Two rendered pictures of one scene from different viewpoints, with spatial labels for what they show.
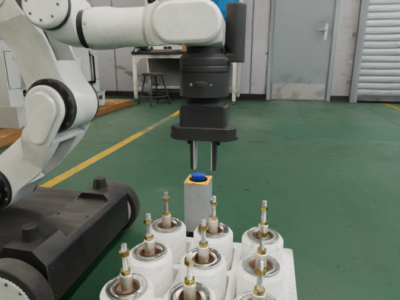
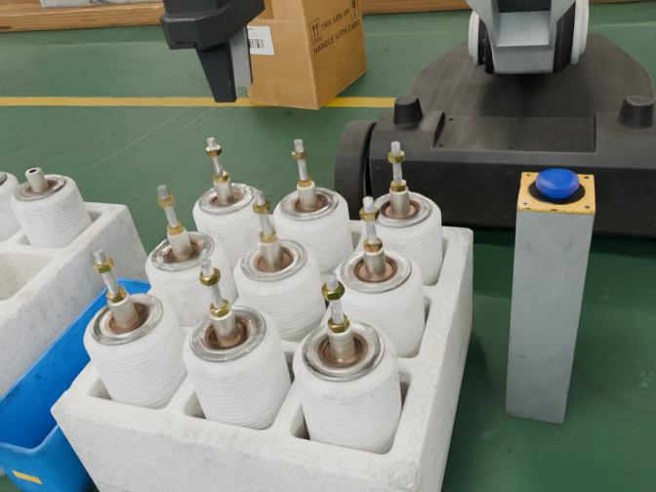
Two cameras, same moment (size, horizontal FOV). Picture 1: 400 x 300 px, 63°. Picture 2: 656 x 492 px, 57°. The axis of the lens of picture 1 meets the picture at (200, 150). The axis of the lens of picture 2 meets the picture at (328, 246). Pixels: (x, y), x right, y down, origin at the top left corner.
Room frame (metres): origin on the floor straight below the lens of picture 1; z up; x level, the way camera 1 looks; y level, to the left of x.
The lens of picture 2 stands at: (0.77, -0.53, 0.64)
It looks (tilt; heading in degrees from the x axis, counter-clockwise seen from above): 35 degrees down; 101
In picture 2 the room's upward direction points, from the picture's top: 9 degrees counter-clockwise
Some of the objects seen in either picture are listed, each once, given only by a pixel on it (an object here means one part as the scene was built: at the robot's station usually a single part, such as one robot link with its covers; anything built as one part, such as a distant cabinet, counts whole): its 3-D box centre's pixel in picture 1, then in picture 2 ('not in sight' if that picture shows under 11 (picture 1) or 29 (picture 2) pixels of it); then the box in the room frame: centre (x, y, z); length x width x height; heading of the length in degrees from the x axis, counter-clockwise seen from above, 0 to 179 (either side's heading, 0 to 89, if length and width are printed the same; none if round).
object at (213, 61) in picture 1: (212, 39); not in sight; (0.60, -0.02, 0.68); 0.11 x 0.11 x 0.11; 83
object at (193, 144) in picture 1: (191, 152); (236, 51); (0.60, 0.02, 0.48); 0.03 x 0.02 x 0.06; 170
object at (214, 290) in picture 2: (262, 243); (215, 293); (0.57, -0.12, 0.30); 0.01 x 0.01 x 0.08
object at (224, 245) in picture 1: (212, 262); (383, 332); (0.71, -0.03, 0.16); 0.10 x 0.10 x 0.18
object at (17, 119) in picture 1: (44, 78); not in sight; (3.51, 1.63, 0.45); 1.51 x 0.57 x 0.74; 168
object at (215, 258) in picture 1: (203, 258); (273, 260); (0.60, -0.01, 0.25); 0.08 x 0.08 x 0.01
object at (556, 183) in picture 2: (198, 177); (556, 185); (0.90, 0.00, 0.32); 0.04 x 0.04 x 0.02
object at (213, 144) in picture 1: (215, 153); (216, 69); (0.59, -0.03, 0.48); 0.03 x 0.02 x 0.06; 170
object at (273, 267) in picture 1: (261, 265); (227, 333); (0.57, -0.12, 0.25); 0.08 x 0.08 x 0.01
